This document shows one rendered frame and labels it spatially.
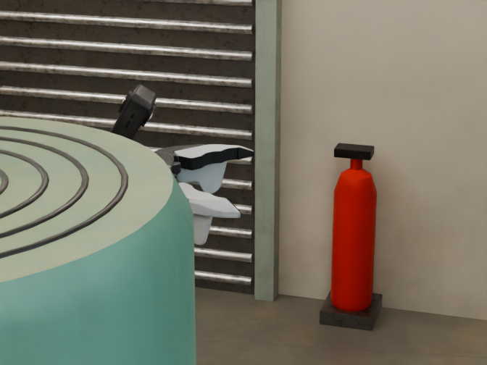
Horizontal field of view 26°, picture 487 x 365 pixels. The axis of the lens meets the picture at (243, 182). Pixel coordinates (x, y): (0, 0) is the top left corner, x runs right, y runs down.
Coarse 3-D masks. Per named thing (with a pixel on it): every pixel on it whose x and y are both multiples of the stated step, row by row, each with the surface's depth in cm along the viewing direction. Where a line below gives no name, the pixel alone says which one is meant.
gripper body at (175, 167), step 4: (156, 152) 120; (160, 152) 120; (164, 152) 120; (160, 156) 119; (164, 156) 119; (168, 156) 119; (172, 156) 119; (164, 160) 118; (168, 160) 118; (172, 160) 118; (168, 164) 117; (172, 164) 117; (176, 164) 118; (172, 168) 117; (176, 168) 118; (172, 172) 117; (176, 172) 118; (176, 176) 119
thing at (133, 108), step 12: (132, 96) 112; (144, 96) 113; (156, 96) 115; (120, 108) 114; (132, 108) 112; (144, 108) 112; (120, 120) 113; (132, 120) 113; (144, 120) 114; (120, 132) 113; (132, 132) 113
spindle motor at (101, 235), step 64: (0, 128) 38; (64, 128) 38; (0, 192) 32; (64, 192) 32; (128, 192) 32; (0, 256) 27; (64, 256) 27; (128, 256) 28; (192, 256) 32; (0, 320) 26; (64, 320) 26; (128, 320) 28; (192, 320) 33
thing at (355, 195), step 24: (360, 168) 340; (336, 192) 342; (360, 192) 337; (336, 216) 343; (360, 216) 339; (336, 240) 346; (360, 240) 342; (336, 264) 348; (360, 264) 345; (336, 288) 351; (360, 288) 348; (336, 312) 350; (360, 312) 350
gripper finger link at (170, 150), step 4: (196, 144) 122; (200, 144) 122; (164, 148) 121; (168, 148) 121; (172, 148) 121; (176, 148) 121; (180, 148) 121; (184, 148) 121; (168, 152) 121; (172, 152) 121; (176, 156) 120; (176, 160) 120
